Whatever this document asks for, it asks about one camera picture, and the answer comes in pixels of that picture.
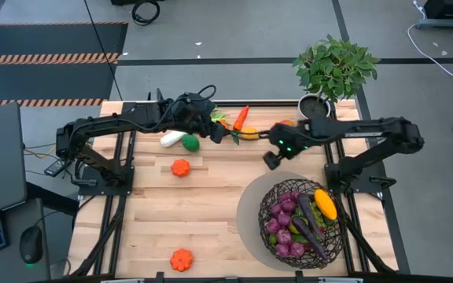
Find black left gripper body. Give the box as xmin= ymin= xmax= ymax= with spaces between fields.
xmin=189 ymin=105 xmax=230 ymax=145

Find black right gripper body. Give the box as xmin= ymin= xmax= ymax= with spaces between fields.
xmin=263 ymin=119 xmax=314 ymax=171

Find yellow lemon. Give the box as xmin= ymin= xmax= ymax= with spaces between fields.
xmin=241 ymin=126 xmax=260 ymax=142

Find green lime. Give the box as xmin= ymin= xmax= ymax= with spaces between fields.
xmin=181 ymin=133 xmax=201 ymax=153

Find orange carrot green leaves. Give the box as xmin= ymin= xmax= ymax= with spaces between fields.
xmin=229 ymin=105 xmax=250 ymax=145

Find green white leek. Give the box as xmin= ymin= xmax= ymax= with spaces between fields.
xmin=159 ymin=105 xmax=227 ymax=149

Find purple grape bunch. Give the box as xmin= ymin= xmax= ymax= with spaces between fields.
xmin=265 ymin=191 xmax=310 ymax=259

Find purple eggplant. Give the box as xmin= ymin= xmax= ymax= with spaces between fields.
xmin=297 ymin=193 xmax=325 ymax=239
xmin=291 ymin=217 xmax=329 ymax=260

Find dark brown wicker basket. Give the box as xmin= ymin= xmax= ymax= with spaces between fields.
xmin=257 ymin=178 xmax=345 ymax=270

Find grey round mat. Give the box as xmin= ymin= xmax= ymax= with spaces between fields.
xmin=236 ymin=170 xmax=310 ymax=272

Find green potted plant white pot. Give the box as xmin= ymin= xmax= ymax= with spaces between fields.
xmin=292 ymin=34 xmax=381 ymax=121

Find black power adapter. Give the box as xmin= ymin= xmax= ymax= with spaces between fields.
xmin=44 ymin=159 xmax=68 ymax=178

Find black hazard striped floor mat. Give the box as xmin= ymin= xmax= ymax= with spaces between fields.
xmin=0 ymin=21 xmax=129 ymax=108

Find grey metal table leg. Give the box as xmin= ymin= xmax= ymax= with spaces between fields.
xmin=414 ymin=0 xmax=453 ymax=30

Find black computer mouse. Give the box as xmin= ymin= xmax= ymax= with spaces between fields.
xmin=19 ymin=226 xmax=45 ymax=268

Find black low desk top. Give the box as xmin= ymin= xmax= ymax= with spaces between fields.
xmin=0 ymin=198 xmax=51 ymax=283

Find black metal table frame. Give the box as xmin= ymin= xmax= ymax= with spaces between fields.
xmin=68 ymin=88 xmax=412 ymax=283

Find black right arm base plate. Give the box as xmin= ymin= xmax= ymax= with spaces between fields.
xmin=324 ymin=161 xmax=397 ymax=194

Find black coiled cable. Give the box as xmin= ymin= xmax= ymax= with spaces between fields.
xmin=131 ymin=0 xmax=161 ymax=27

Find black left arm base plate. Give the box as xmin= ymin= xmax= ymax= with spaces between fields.
xmin=77 ymin=164 xmax=135 ymax=197

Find thin black floor cable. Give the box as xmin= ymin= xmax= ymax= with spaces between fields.
xmin=83 ymin=0 xmax=123 ymax=101

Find white floor cable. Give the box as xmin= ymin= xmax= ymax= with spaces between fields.
xmin=406 ymin=0 xmax=453 ymax=79

